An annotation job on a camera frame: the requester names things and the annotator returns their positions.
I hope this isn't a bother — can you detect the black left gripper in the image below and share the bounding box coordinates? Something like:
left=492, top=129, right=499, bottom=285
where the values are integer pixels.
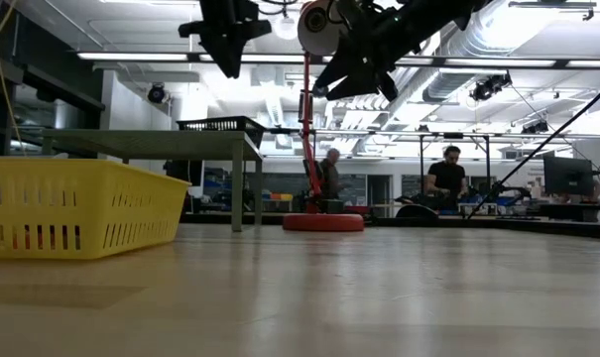
left=178, top=0, right=274, bottom=80

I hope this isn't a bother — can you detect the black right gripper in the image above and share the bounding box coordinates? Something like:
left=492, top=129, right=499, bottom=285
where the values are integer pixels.
left=311, top=0, right=416, bottom=104

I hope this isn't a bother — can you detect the black plastic basket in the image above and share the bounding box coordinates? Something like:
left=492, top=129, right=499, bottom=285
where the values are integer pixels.
left=176, top=115, right=268, bottom=149

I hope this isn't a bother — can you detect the yellow plastic basket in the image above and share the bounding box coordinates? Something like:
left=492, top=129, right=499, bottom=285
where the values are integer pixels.
left=0, top=157, right=192, bottom=262

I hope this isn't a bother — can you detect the red desk lamp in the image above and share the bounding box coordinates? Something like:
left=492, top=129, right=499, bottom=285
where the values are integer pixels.
left=282, top=0, right=367, bottom=233

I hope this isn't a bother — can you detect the ceiling light strip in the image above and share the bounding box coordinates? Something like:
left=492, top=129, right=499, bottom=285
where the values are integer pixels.
left=75, top=51, right=600, bottom=69

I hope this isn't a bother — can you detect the person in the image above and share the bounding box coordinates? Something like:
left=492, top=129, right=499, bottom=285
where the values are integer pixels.
left=317, top=147, right=344, bottom=201
left=424, top=145, right=468, bottom=210

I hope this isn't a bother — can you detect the green perforated metal shelf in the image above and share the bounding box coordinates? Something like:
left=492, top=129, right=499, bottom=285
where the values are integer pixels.
left=40, top=129, right=265, bottom=233

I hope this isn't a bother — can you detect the black flat screen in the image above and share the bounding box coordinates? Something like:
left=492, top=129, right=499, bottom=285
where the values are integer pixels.
left=163, top=159, right=205, bottom=199

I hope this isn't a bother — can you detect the black ceiling spotlight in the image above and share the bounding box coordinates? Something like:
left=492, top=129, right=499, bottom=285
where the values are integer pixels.
left=521, top=120, right=550, bottom=136
left=469, top=72, right=513, bottom=103

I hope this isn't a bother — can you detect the black computer monitor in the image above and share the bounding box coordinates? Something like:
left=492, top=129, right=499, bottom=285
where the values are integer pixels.
left=542, top=155, right=596, bottom=197

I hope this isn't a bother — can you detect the black dome camera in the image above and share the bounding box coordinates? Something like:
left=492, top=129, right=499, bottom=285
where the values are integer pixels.
left=146, top=82, right=169, bottom=106

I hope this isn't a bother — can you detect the long black cable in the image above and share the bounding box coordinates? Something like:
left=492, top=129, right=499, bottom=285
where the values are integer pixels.
left=466, top=73, right=600, bottom=220

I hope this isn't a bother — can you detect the yellow hanging cable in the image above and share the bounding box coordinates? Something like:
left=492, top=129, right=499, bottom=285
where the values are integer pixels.
left=0, top=0, right=28, bottom=158

